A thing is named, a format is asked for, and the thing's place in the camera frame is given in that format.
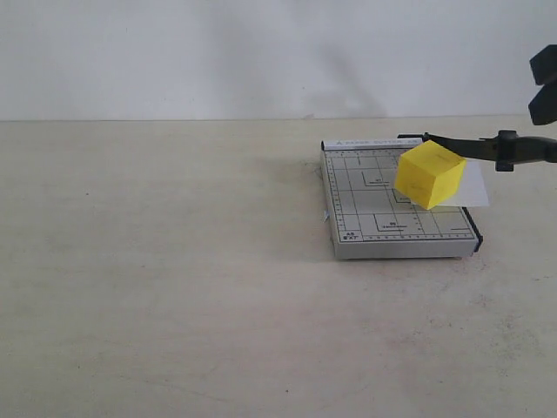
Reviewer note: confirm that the white paper sheet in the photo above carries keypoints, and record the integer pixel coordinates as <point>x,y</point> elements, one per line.
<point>472,190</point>

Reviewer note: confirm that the grey paper cutter base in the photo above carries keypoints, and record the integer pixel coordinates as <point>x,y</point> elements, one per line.
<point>370,220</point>

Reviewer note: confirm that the yellow foam cube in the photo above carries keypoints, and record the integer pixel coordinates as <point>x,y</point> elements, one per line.
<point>429,174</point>

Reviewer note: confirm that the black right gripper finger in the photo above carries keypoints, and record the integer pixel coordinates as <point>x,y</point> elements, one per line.
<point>543,107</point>
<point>543,65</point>

